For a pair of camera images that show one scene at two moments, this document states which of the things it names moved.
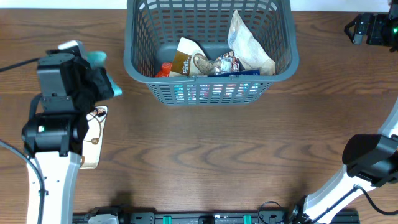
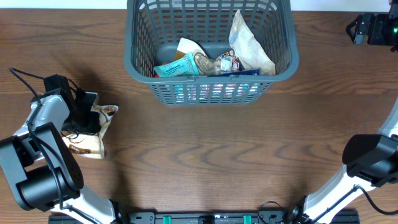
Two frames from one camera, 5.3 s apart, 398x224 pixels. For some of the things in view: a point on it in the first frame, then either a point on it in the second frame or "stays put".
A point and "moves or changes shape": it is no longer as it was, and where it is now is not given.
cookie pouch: (94, 137) moves or changes shape
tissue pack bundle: (219, 92) stays put
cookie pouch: (250, 52) stays put
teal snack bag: (97, 60) -> (185, 66)
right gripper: (379, 20) stays put
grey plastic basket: (153, 28) stays put
